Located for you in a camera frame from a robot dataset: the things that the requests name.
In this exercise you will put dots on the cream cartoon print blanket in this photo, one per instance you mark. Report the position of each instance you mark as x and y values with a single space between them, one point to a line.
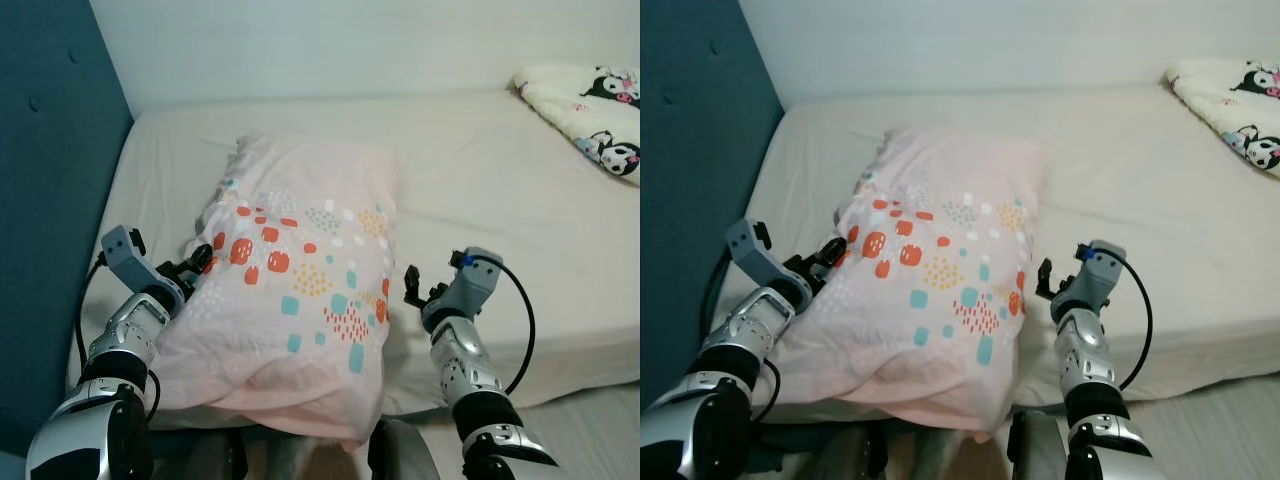
1230 105
580 110

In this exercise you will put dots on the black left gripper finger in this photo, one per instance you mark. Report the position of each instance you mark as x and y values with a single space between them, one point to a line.
834 255
203 260

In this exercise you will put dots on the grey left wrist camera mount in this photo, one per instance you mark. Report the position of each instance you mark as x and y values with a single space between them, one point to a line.
125 255
752 248

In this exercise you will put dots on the robot right leg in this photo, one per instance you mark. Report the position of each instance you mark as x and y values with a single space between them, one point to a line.
400 455
1035 450

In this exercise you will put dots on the mattress with cream sheet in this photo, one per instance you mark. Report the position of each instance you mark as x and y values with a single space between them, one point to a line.
1150 200
500 200

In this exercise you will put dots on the pink patterned pillow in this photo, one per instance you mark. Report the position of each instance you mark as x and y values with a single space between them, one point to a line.
300 300
930 300

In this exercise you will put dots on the robot left leg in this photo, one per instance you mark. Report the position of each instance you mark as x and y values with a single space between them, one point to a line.
850 465
215 460

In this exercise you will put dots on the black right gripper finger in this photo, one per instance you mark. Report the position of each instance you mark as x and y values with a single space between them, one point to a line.
1045 278
415 285

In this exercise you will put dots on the robot leg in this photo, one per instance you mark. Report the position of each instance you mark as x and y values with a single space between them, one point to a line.
400 455
1035 450
215 460
850 465

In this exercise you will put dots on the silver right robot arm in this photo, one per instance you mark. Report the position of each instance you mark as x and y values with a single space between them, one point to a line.
1085 360
460 365

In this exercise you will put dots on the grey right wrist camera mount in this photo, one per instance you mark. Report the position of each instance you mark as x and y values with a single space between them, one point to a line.
1100 278
475 285

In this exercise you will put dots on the teal upholstered headboard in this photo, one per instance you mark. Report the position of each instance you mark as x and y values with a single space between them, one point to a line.
690 150
50 150

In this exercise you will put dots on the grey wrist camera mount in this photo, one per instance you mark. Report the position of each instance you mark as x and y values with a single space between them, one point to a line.
125 255
752 248
475 285
1100 278

